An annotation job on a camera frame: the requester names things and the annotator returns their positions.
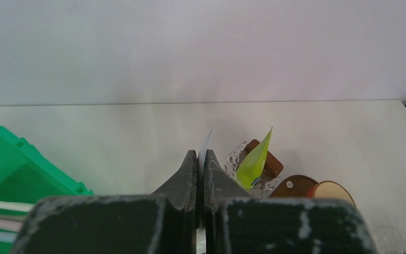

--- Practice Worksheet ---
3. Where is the brown oval wooden tray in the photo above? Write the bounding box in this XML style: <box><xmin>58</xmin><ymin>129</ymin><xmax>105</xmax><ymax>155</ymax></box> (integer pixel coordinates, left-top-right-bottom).
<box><xmin>269</xmin><ymin>175</ymin><xmax>318</xmax><ymax>198</ymax></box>

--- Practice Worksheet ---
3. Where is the green toothpaste tube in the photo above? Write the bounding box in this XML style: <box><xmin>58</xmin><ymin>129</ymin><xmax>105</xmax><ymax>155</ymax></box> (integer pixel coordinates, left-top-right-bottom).
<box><xmin>235</xmin><ymin>128</ymin><xmax>273</xmax><ymax>191</ymax></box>

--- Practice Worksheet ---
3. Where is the clear acrylic organizer rack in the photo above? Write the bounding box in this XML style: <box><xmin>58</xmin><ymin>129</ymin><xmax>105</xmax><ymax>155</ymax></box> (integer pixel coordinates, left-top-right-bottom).
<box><xmin>222</xmin><ymin>139</ymin><xmax>283</xmax><ymax>198</ymax></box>

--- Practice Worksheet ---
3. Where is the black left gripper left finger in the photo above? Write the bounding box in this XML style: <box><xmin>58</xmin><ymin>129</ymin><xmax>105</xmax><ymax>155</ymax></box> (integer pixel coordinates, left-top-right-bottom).
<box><xmin>11</xmin><ymin>150</ymin><xmax>198</xmax><ymax>253</ymax></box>

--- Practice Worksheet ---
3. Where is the clear oval acrylic plate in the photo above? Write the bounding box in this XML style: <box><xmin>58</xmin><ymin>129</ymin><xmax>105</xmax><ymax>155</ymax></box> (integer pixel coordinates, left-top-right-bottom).
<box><xmin>370</xmin><ymin>217</ymin><xmax>406</xmax><ymax>253</ymax></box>

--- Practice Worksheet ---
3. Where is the green toothbrush bin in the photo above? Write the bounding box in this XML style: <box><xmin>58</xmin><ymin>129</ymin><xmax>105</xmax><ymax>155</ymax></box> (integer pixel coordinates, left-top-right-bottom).
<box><xmin>0</xmin><ymin>126</ymin><xmax>93</xmax><ymax>253</ymax></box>

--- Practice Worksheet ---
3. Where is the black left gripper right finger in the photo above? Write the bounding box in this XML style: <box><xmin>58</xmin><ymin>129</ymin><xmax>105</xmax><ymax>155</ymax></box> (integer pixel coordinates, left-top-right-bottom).
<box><xmin>202</xmin><ymin>150</ymin><xmax>376</xmax><ymax>253</ymax></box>

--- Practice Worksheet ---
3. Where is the brown ceramic cup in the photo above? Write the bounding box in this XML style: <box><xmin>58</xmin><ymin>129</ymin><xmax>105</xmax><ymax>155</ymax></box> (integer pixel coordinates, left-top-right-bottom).
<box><xmin>306</xmin><ymin>180</ymin><xmax>356</xmax><ymax>206</ymax></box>

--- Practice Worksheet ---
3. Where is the pink toothbrush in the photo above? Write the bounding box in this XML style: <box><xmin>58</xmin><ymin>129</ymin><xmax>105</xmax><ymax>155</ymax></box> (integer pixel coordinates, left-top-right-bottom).
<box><xmin>0</xmin><ymin>219</ymin><xmax>23</xmax><ymax>232</ymax></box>

